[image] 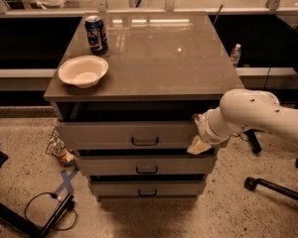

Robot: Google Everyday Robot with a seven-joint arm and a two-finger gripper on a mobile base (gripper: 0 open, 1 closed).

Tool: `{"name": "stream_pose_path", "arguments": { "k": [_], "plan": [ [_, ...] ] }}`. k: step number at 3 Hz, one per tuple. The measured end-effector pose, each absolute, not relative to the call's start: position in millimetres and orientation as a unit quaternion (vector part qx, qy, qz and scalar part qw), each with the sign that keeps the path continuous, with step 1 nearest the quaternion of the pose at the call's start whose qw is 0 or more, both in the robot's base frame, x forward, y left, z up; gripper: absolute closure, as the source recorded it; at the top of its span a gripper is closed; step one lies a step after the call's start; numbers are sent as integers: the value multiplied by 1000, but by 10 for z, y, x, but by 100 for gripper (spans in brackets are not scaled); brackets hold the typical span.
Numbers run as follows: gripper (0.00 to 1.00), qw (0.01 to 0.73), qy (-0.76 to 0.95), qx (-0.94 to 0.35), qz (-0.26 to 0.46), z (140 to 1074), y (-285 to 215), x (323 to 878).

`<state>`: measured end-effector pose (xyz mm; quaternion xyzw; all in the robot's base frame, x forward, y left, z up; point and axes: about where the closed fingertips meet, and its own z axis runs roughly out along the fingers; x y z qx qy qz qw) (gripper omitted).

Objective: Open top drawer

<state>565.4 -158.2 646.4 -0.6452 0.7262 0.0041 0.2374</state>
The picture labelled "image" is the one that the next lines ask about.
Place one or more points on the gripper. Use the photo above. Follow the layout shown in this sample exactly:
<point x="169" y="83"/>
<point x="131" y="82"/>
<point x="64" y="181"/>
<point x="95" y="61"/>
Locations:
<point x="205" y="128"/>

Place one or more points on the grey top drawer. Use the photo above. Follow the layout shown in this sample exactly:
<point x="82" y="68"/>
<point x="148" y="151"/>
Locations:
<point x="127" y="135"/>

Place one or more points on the grey drawer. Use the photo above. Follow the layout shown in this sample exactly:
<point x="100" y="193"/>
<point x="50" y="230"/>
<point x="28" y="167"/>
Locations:
<point x="146" y="165"/>
<point x="127" y="135"/>
<point x="120" y="189"/>

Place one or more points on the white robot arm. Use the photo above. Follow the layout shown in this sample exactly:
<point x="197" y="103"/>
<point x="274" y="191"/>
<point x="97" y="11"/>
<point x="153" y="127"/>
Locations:
<point x="241" y="110"/>

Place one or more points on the grey middle drawer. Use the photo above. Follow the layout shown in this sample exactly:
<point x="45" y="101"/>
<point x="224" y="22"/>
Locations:
<point x="146" y="165"/>

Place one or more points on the grey drawer cabinet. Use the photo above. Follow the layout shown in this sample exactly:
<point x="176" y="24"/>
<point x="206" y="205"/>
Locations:
<point x="162" y="67"/>

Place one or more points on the grey bottom drawer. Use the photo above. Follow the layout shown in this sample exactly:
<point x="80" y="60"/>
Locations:
<point x="120" y="189"/>

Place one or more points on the black table leg right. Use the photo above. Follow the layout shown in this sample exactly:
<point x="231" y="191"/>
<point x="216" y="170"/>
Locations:
<point x="256" y="148"/>

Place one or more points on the black chair leg with caster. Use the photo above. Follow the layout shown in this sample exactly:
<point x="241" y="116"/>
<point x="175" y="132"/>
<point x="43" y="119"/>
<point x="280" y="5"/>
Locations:
<point x="251" y="184"/>

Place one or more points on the clear plastic water bottle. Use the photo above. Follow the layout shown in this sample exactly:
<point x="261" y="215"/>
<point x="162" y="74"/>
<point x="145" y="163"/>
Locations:
<point x="235" y="55"/>

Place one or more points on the blue tape cross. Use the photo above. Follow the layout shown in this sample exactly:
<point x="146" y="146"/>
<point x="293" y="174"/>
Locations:
<point x="67" y="181"/>

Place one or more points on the white bowl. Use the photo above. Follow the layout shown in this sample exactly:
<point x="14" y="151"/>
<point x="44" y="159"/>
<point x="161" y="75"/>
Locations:
<point x="83" y="72"/>

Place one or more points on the blue soda can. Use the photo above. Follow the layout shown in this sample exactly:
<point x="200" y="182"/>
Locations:
<point x="96" y="34"/>

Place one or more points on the wire basket with items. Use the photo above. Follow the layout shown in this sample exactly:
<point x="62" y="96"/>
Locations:
<point x="57" y="149"/>

